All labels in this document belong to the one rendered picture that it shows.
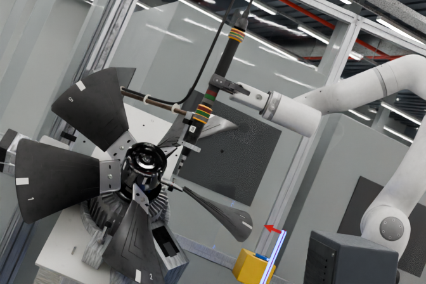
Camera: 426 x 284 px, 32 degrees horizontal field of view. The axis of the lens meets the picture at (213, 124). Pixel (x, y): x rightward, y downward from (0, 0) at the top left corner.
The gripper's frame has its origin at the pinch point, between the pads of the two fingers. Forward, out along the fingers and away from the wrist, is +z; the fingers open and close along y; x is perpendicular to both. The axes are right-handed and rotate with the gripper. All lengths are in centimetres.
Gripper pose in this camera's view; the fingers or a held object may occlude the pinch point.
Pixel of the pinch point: (217, 81)
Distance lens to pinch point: 216.9
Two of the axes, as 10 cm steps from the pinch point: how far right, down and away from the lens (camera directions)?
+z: -9.2, -4.0, -0.5
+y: -0.7, 0.4, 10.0
